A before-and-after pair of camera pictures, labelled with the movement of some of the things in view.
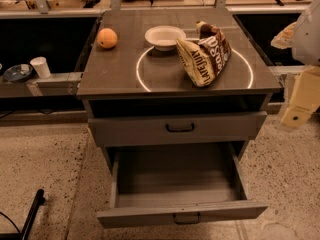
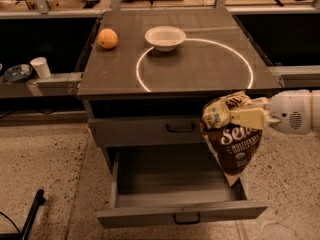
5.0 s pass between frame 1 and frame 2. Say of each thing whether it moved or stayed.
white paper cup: stayed
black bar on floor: stayed
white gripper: moved
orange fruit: stayed
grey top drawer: stayed
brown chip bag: moved
